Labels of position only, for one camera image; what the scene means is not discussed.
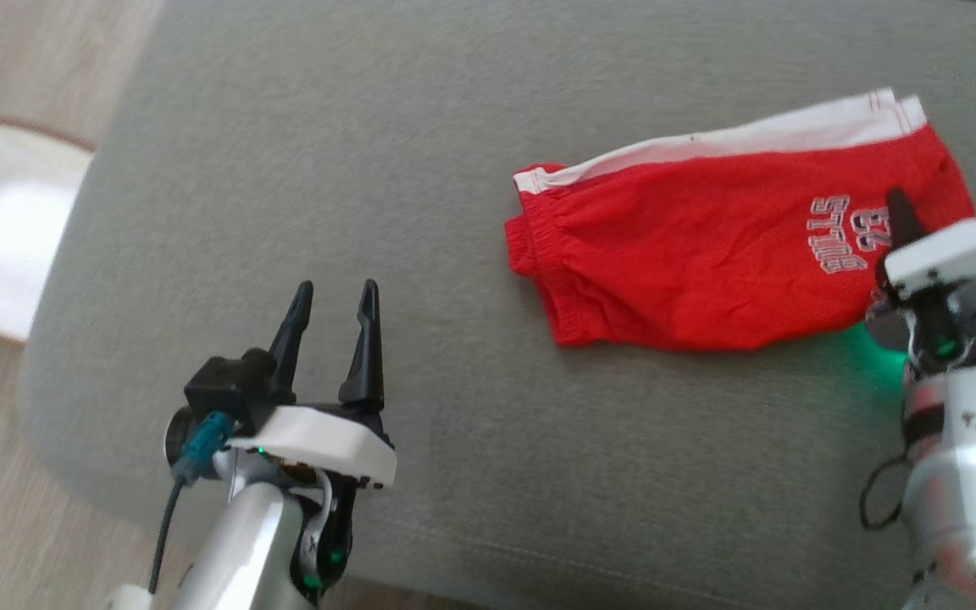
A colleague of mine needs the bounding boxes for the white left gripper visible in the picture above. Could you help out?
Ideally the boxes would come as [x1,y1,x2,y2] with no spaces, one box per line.
[225,278,398,491]

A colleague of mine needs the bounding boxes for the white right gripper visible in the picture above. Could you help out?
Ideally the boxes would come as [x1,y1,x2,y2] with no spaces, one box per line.
[881,187,976,298]

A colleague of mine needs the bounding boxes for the red basketball shorts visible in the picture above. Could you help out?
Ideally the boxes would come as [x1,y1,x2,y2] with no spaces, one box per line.
[504,86,976,353]

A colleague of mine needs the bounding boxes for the grey sofa seat cushion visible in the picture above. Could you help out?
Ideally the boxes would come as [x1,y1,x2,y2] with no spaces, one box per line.
[18,0,976,610]

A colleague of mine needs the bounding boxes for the white seat with brown rim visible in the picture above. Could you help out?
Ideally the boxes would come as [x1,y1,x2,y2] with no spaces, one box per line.
[0,118,98,347]

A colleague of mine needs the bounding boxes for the black left cable teal plug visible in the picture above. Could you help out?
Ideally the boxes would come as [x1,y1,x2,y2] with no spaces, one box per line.
[147,412,236,596]

